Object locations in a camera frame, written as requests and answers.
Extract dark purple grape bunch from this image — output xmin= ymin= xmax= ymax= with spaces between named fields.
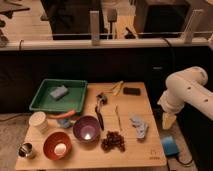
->
xmin=101 ymin=131 xmax=125 ymax=152

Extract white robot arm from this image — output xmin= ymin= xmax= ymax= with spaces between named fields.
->
xmin=157 ymin=66 xmax=213 ymax=130

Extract blue box on floor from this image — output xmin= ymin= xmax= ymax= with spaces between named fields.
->
xmin=161 ymin=136 xmax=179 ymax=156

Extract blue crumpled cloth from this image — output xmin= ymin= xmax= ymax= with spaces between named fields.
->
xmin=130 ymin=116 xmax=148 ymax=139

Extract black rectangular block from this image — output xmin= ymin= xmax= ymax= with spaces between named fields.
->
xmin=123 ymin=87 xmax=141 ymax=95

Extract thin wooden stick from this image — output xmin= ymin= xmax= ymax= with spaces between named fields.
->
xmin=115 ymin=105 xmax=122 ymax=131

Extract yellow green utensil pieces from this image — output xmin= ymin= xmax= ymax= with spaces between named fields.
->
xmin=108 ymin=81 xmax=123 ymax=96

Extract purple bowl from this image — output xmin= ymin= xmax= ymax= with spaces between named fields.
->
xmin=73 ymin=116 xmax=100 ymax=142

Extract orange carrot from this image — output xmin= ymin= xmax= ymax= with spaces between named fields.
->
xmin=48 ymin=110 xmax=76 ymax=120

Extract small blue toy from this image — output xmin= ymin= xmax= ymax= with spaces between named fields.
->
xmin=57 ymin=119 xmax=71 ymax=128

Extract grey blue sponge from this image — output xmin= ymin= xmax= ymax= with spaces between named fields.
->
xmin=50 ymin=86 xmax=68 ymax=100

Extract orange red bowl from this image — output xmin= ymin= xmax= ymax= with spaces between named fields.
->
xmin=43 ymin=132 xmax=72 ymax=160

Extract green plastic tray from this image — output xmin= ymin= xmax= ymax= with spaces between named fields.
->
xmin=29 ymin=79 xmax=87 ymax=113

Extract white paper cup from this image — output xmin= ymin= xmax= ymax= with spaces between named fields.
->
xmin=29 ymin=111 xmax=48 ymax=133

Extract small metal cup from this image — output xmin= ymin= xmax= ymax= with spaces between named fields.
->
xmin=18 ymin=143 xmax=35 ymax=159

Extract black handled peeler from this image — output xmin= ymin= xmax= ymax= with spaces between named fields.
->
xmin=95 ymin=93 xmax=108 ymax=129

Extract right grey post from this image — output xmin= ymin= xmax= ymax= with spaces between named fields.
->
xmin=181 ymin=9 xmax=204 ymax=44

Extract grey post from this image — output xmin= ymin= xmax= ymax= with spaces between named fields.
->
xmin=181 ymin=9 xmax=204 ymax=44
xmin=90 ymin=11 xmax=100 ymax=46

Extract white horizontal rail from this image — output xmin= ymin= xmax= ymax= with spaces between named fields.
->
xmin=0 ymin=37 xmax=209 ymax=51

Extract left grey post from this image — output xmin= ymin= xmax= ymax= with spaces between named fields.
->
xmin=90 ymin=11 xmax=100 ymax=46

